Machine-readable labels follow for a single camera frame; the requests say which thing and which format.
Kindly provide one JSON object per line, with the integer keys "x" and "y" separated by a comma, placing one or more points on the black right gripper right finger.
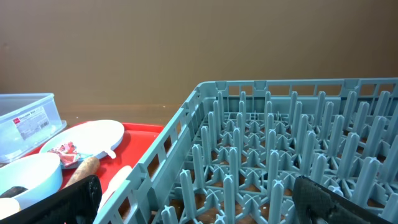
{"x": 315, "y": 203}

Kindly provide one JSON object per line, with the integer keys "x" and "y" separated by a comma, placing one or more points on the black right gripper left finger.
{"x": 77, "y": 203}

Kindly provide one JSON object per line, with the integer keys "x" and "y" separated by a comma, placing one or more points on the brown carrot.
{"x": 88, "y": 167}

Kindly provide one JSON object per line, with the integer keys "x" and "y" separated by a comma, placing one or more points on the light blue small bowl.
{"x": 40, "y": 174}

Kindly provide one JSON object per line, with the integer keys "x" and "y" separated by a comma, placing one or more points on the red candy wrapper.
{"x": 68, "y": 154}

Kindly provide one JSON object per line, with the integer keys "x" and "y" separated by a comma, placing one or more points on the dark brown food scrap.
{"x": 13, "y": 191}

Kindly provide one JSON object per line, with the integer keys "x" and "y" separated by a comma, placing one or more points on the light blue plate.
{"x": 93, "y": 138}

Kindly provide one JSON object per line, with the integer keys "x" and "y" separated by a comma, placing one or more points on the grey dishwasher rack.
{"x": 234, "y": 150}

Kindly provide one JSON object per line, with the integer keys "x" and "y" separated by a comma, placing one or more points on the clear plastic waste bin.
{"x": 27, "y": 121}

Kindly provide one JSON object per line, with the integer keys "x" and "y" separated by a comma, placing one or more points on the white plastic spoon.
{"x": 114, "y": 184}

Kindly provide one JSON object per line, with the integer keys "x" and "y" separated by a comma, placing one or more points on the red plastic tray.
{"x": 136, "y": 141}

